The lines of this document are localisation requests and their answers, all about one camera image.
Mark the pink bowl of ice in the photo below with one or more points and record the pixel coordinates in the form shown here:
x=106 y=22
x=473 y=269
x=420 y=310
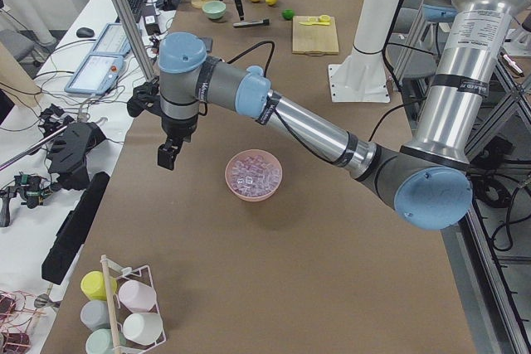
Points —
x=253 y=175

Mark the pink plastic cup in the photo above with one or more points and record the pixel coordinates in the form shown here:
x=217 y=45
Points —
x=137 y=297

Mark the yellow-green plastic cup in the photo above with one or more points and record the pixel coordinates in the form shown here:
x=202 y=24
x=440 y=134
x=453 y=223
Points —
x=92 y=285

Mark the grey plastic cup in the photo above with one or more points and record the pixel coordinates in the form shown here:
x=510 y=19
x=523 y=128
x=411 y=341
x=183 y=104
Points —
x=95 y=315

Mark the white plastic cup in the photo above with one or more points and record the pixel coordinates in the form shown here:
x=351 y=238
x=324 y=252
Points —
x=143 y=328

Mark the pale green plastic cup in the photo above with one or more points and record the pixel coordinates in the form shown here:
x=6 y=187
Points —
x=100 y=342

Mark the mint green bowl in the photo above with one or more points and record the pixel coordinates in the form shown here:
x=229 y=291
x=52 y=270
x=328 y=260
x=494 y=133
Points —
x=214 y=10

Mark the green lime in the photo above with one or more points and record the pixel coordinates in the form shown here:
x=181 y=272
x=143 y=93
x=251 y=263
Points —
x=288 y=14

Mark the grey folded cloth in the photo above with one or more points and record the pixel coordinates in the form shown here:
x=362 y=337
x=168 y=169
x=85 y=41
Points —
x=208 y=42

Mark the yellow plastic knife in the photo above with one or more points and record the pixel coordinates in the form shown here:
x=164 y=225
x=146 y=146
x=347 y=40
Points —
x=314 y=23

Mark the wooden cutting board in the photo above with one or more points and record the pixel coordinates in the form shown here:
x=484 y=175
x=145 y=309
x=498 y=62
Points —
x=314 y=40

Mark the upper lemon half slice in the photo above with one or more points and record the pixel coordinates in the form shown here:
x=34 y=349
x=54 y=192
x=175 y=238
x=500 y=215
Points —
x=324 y=18

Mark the lower teach pendant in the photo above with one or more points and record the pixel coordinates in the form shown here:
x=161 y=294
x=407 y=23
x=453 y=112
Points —
x=95 y=75

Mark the teach pendant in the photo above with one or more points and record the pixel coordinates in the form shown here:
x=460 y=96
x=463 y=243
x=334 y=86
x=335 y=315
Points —
x=95 y=75
x=112 y=40

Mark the long black box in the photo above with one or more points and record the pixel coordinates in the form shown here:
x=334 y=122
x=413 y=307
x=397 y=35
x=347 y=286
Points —
x=74 y=230

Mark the upper teach pendant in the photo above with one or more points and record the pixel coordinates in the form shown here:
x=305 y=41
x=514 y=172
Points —
x=112 y=40

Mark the black computer mouse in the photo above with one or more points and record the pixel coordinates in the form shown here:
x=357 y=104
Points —
x=85 y=32

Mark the aluminium frame post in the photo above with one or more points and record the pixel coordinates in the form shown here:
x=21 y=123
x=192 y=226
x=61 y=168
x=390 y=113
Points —
x=132 y=32

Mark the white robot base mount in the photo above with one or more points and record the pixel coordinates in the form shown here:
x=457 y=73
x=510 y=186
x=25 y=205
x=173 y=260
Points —
x=361 y=77

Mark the white wire cup rack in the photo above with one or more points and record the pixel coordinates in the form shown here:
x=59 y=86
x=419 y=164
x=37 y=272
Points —
x=120 y=274

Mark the wooden rack handle bar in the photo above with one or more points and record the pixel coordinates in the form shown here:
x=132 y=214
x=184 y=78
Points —
x=109 y=292

